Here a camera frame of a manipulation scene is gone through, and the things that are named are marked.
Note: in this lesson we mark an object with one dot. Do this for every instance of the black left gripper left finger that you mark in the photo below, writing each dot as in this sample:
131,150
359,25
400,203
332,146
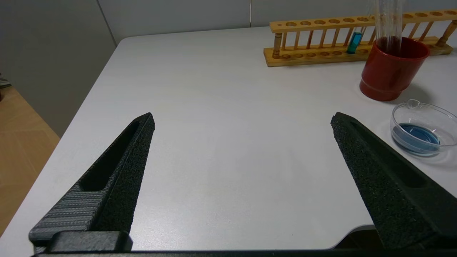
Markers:
121,192

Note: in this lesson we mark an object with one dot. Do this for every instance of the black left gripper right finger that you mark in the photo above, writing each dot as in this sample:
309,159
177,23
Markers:
389,192

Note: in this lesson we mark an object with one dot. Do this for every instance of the wooden test tube rack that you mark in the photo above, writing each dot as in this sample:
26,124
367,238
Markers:
314,55

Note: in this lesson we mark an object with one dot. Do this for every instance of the empty clear glass test tube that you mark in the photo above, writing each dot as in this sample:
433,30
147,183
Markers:
378,25
385,25

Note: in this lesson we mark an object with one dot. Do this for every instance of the clear glass beaker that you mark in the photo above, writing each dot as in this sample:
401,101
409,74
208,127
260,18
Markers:
421,137

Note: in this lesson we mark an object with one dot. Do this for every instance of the red cup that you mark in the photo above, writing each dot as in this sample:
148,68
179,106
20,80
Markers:
389,73

